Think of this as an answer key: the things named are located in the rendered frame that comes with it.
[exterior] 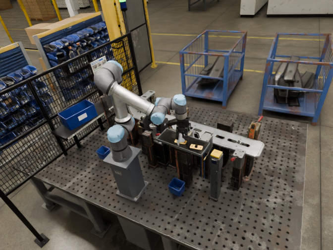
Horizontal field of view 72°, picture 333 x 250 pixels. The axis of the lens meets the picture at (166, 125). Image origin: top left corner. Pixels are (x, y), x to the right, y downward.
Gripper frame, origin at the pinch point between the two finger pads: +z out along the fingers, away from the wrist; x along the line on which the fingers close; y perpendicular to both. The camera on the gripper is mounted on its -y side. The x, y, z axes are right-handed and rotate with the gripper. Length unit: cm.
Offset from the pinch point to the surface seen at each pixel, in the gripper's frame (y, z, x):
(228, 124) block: 24, 15, 46
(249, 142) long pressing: 44, 18, 32
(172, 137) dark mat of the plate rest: -7.5, 2.0, 3.0
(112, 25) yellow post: -113, -50, 97
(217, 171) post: 28.7, 15.6, -6.6
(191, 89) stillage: -84, 102, 245
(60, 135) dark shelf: -114, 15, -11
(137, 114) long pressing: -64, 18, 41
